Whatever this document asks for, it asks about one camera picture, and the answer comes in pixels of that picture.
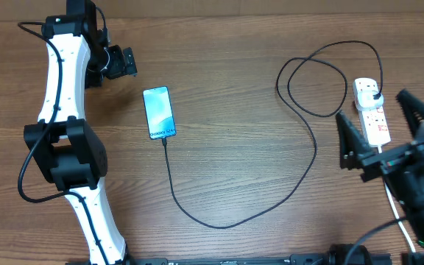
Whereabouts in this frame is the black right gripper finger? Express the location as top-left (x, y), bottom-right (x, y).
top-left (396, 89), bottom-right (424, 138)
top-left (335, 111), bottom-right (375, 170)

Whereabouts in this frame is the blue Samsung Galaxy smartphone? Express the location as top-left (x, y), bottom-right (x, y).
top-left (143, 86), bottom-right (177, 140)

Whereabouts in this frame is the black USB charging cable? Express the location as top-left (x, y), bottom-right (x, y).
top-left (160, 40), bottom-right (384, 230)

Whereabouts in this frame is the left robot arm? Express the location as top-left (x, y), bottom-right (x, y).
top-left (18, 0), bottom-right (138, 264)

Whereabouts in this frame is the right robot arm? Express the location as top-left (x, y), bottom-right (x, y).
top-left (336, 89), bottom-right (424, 264)

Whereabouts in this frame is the white charger plug adapter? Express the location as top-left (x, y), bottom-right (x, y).
top-left (355, 91), bottom-right (384, 111)

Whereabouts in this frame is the white power strip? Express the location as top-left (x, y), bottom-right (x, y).
top-left (353, 77), bottom-right (391, 149)

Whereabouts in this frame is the white power strip cord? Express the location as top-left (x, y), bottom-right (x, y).
top-left (376, 145), bottom-right (419, 255)

